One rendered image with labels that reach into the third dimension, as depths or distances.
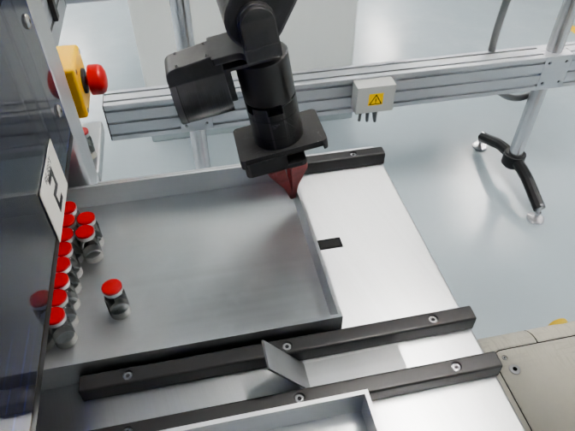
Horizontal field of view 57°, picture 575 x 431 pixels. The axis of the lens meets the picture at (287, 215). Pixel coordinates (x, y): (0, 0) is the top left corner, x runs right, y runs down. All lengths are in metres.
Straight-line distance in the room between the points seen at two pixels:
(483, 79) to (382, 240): 1.22
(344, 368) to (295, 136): 0.25
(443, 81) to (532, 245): 0.66
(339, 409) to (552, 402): 0.86
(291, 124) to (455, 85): 1.25
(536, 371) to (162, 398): 0.98
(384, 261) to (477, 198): 1.51
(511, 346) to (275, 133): 0.93
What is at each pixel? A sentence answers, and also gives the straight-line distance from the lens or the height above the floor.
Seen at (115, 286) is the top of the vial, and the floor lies 0.93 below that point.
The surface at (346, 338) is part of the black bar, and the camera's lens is 0.55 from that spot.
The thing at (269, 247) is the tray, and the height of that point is 0.88.
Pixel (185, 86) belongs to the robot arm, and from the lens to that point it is 0.56.
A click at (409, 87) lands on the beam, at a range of 1.73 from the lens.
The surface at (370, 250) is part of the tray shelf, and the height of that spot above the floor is 0.88.
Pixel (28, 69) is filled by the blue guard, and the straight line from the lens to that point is 0.56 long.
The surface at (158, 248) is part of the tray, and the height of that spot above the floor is 0.88.
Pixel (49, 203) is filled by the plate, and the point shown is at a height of 1.03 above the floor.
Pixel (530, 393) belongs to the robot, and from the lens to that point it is 1.33.
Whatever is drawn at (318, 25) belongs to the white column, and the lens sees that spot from 2.20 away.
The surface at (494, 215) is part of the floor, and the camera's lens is 2.09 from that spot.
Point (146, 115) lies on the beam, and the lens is 1.60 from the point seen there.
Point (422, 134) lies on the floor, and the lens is 2.40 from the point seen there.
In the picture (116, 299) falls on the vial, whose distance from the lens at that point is 0.59.
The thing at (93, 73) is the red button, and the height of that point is 1.01.
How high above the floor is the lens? 1.36
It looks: 44 degrees down
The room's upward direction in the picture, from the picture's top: straight up
